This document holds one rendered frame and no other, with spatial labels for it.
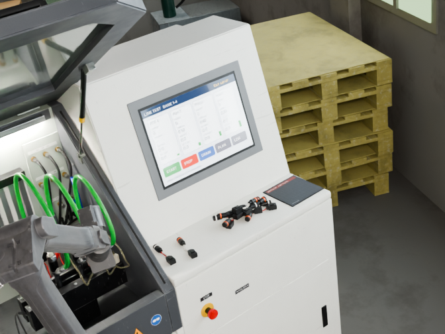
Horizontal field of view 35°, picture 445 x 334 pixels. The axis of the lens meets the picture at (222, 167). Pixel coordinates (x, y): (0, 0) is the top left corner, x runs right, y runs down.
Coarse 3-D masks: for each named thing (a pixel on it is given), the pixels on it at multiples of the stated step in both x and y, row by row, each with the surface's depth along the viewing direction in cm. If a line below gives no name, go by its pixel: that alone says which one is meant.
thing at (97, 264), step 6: (108, 252) 180; (90, 258) 184; (96, 258) 180; (102, 258) 181; (108, 258) 185; (90, 264) 183; (96, 264) 184; (102, 264) 184; (108, 264) 184; (114, 264) 185; (96, 270) 183; (102, 270) 184
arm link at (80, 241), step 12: (36, 228) 131; (48, 228) 133; (60, 228) 148; (72, 228) 155; (84, 228) 163; (96, 228) 169; (48, 240) 137; (60, 240) 145; (72, 240) 152; (84, 240) 160; (96, 240) 166; (60, 252) 154; (72, 252) 159; (84, 252) 166
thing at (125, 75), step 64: (128, 64) 230; (192, 64) 240; (256, 64) 255; (128, 128) 229; (128, 192) 231; (192, 192) 244; (256, 256) 238; (320, 256) 260; (192, 320) 229; (256, 320) 248; (320, 320) 272
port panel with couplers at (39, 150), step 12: (24, 144) 232; (36, 144) 234; (48, 144) 237; (36, 156) 236; (60, 156) 241; (36, 168) 237; (48, 168) 240; (60, 168) 243; (36, 180) 238; (72, 192) 249
